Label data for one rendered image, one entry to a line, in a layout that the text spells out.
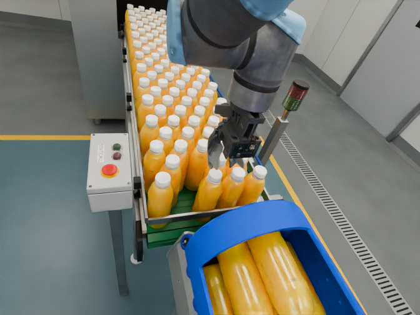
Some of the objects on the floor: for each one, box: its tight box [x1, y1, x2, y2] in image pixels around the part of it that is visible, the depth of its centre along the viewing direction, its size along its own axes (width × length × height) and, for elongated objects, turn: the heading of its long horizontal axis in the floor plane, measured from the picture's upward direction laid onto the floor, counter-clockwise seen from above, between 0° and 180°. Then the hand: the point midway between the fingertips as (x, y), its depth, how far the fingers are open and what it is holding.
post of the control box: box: [108, 209, 127, 296], centre depth 103 cm, size 4×4×100 cm
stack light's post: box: [258, 117, 289, 167], centre depth 134 cm, size 4×4×110 cm
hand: (220, 162), depth 63 cm, fingers open, 5 cm apart
